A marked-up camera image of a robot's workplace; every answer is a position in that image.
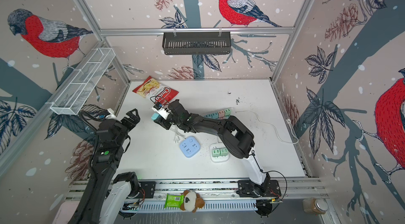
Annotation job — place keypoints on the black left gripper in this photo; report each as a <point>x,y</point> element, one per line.
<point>135,119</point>

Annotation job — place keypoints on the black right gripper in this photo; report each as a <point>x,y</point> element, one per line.
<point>166,122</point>

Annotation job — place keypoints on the pink plug adapter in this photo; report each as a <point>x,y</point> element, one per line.
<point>221,114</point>

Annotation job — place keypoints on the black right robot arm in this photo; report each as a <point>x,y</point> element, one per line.
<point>236,137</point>

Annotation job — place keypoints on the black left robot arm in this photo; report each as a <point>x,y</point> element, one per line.
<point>104,167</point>

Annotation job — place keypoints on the blue square socket cube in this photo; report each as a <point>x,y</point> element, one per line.
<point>189,147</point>

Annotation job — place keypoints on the red Chuba chips bag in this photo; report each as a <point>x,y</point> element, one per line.
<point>155,91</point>

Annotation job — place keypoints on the white square socket cube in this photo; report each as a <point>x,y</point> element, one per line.
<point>220,158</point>

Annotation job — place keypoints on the white multicolour power strip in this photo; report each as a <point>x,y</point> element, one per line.
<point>233,112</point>

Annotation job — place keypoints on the green wet wipes pack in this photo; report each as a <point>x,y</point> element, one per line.
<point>174,201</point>

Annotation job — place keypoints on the brown plush dog toy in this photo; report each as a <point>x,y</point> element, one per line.
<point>192,201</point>

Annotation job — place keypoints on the pink tray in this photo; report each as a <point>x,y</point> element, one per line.
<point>66,212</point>

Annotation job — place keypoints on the glass jar with lid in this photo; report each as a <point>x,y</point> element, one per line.
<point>315,206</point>

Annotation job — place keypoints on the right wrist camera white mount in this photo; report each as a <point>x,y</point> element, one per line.
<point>161,110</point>

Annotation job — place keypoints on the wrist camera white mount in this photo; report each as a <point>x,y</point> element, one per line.
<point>161,110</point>
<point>107,114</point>

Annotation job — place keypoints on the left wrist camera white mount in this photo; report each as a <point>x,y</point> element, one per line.
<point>107,114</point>

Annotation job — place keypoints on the white wire mesh shelf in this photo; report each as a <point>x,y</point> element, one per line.
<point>74,96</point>

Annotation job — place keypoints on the black hanging wall basket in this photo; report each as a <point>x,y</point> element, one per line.
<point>197,43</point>

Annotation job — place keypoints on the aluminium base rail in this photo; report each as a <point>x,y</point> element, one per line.
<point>218,194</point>

